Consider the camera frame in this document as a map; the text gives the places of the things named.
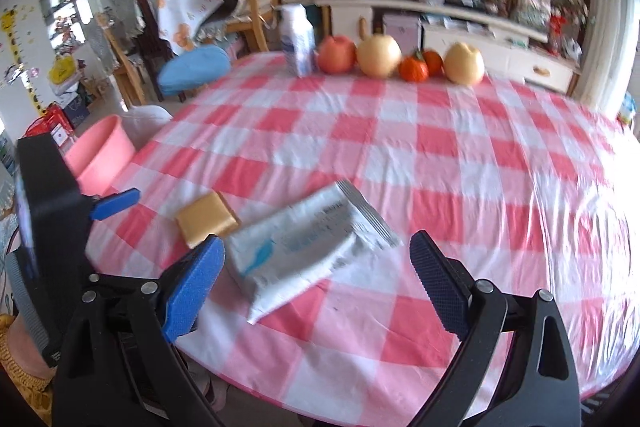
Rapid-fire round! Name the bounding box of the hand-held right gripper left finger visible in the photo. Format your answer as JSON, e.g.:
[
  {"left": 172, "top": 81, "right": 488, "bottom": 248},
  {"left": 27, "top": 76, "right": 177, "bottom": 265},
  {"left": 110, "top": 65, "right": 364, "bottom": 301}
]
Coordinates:
[{"left": 50, "top": 234, "right": 226, "bottom": 427}]

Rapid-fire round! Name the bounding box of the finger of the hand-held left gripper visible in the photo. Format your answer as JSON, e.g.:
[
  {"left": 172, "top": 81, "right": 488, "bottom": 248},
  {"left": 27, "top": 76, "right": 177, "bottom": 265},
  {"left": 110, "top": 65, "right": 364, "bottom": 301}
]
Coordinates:
[{"left": 90, "top": 188, "right": 142, "bottom": 222}]

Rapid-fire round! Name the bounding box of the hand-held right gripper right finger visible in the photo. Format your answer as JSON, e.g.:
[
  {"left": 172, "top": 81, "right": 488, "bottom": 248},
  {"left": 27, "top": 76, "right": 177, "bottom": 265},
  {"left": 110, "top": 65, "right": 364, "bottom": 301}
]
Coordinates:
[{"left": 409, "top": 230, "right": 583, "bottom": 427}]

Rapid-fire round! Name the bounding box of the pink plastic bin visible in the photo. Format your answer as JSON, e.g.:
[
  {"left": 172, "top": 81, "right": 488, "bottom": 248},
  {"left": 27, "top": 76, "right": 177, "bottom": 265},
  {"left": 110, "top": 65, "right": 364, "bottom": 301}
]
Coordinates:
[{"left": 64, "top": 115, "right": 137, "bottom": 196}]

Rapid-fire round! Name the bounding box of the white wet wipes pack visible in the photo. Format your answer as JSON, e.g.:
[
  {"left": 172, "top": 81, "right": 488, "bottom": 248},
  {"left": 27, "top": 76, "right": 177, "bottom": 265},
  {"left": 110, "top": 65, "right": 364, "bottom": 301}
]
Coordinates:
[{"left": 226, "top": 179, "right": 403, "bottom": 325}]

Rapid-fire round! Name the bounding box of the yellow snack packet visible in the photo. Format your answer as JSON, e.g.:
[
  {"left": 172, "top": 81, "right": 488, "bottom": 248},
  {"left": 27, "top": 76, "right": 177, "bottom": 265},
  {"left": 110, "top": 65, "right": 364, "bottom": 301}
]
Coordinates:
[{"left": 175, "top": 192, "right": 242, "bottom": 249}]

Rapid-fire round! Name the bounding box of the white plastic bag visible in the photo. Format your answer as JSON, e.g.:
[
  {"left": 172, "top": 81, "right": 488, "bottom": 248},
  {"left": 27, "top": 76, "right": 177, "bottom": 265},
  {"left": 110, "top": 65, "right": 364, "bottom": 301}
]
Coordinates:
[{"left": 120, "top": 104, "right": 173, "bottom": 148}]

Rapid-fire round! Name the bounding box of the red gift box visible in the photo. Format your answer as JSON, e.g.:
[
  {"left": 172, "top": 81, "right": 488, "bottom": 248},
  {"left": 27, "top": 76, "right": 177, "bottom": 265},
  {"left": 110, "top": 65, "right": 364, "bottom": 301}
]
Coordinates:
[{"left": 22, "top": 104, "right": 76, "bottom": 148}]

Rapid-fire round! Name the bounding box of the red white checked tablecloth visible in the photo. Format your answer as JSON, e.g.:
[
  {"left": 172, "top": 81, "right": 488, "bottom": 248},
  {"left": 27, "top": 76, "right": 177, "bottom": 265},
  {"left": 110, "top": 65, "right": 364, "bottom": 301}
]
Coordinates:
[{"left": 82, "top": 49, "right": 636, "bottom": 427}]

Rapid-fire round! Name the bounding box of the yellow bag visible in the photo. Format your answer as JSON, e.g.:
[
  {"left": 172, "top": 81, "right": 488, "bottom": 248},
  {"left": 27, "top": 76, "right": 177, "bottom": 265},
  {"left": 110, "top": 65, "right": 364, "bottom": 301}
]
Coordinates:
[{"left": 48, "top": 54, "right": 78, "bottom": 84}]

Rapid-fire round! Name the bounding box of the blue chair cushion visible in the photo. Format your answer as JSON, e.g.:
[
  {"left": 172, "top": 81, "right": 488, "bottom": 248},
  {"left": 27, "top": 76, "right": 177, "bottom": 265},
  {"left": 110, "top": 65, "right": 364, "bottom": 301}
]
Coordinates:
[{"left": 157, "top": 45, "right": 232, "bottom": 96}]

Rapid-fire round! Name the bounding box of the dark wooden chair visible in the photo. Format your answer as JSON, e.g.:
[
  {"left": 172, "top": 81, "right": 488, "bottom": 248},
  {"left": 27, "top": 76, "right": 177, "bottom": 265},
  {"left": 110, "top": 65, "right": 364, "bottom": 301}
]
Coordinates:
[{"left": 132, "top": 0, "right": 173, "bottom": 78}]

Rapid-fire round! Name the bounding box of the white cloth orange print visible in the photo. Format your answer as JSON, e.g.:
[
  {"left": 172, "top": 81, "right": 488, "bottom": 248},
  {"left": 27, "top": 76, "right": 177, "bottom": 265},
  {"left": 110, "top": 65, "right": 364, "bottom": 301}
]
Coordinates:
[{"left": 150, "top": 0, "right": 226, "bottom": 55}]

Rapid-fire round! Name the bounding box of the orange tangerine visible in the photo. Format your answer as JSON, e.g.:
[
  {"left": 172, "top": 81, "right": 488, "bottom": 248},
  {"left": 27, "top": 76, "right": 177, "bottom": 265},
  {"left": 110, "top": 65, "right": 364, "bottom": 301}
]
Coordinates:
[
  {"left": 422, "top": 49, "right": 444, "bottom": 76},
  {"left": 398, "top": 53, "right": 430, "bottom": 82}
]

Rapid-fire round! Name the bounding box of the yellow pear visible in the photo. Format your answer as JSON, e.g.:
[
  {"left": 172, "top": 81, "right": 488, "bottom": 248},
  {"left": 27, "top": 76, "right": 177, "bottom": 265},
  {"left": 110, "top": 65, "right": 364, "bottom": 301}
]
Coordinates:
[
  {"left": 356, "top": 34, "right": 402, "bottom": 78},
  {"left": 444, "top": 42, "right": 485, "bottom": 86}
]

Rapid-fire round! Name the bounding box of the cream television cabinet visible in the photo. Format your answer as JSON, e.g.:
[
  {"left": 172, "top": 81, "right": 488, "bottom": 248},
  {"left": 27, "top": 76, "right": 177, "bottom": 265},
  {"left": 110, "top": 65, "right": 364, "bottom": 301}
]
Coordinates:
[{"left": 315, "top": 0, "right": 583, "bottom": 95}]

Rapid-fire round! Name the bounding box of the tall white plastic bottle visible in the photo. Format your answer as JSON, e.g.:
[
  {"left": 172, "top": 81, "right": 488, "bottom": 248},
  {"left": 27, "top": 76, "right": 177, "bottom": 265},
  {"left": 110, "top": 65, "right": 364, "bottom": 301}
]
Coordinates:
[{"left": 280, "top": 4, "right": 317, "bottom": 78}]

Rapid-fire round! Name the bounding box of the red apple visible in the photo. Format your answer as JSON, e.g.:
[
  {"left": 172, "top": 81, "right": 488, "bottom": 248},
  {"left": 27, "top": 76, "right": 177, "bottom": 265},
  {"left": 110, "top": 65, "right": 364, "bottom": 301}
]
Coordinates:
[{"left": 317, "top": 35, "right": 357, "bottom": 74}]

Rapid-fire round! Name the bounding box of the white box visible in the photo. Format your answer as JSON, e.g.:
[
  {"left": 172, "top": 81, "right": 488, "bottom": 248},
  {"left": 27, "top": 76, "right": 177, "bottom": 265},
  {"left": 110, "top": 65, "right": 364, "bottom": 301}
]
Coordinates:
[{"left": 382, "top": 14, "right": 423, "bottom": 52}]

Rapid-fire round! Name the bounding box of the cream curtain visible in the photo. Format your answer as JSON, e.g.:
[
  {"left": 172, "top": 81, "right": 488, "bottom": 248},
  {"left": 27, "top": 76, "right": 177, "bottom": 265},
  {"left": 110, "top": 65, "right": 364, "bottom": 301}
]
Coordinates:
[{"left": 572, "top": 0, "right": 638, "bottom": 118}]

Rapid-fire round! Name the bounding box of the yellow giraffe wall sticker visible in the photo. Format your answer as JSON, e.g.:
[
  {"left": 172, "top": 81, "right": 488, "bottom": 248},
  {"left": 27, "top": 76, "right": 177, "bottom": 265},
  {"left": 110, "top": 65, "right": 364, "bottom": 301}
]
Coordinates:
[{"left": 0, "top": 7, "right": 46, "bottom": 118}]

